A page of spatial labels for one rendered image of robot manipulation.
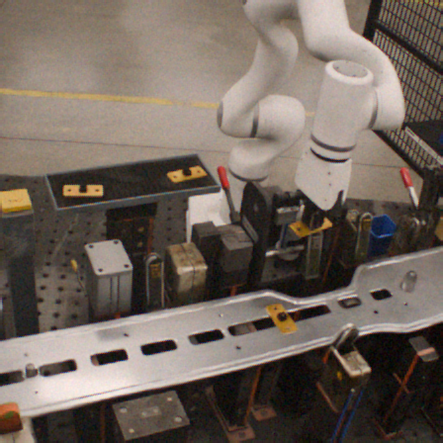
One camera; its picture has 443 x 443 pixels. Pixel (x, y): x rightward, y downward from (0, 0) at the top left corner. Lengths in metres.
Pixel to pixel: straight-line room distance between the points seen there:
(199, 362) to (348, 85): 0.60
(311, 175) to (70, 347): 0.57
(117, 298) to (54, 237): 0.70
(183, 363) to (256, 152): 0.72
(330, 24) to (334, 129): 0.21
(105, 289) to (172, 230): 0.77
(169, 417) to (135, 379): 0.13
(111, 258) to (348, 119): 0.55
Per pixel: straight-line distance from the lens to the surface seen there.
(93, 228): 2.09
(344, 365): 1.33
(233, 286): 1.55
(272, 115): 1.75
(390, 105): 1.17
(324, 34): 1.24
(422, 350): 1.50
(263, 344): 1.38
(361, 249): 1.66
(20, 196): 1.45
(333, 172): 1.19
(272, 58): 1.61
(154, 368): 1.31
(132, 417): 1.20
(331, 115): 1.14
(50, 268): 1.95
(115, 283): 1.35
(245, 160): 1.83
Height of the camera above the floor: 2.01
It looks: 37 degrees down
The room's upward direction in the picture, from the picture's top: 9 degrees clockwise
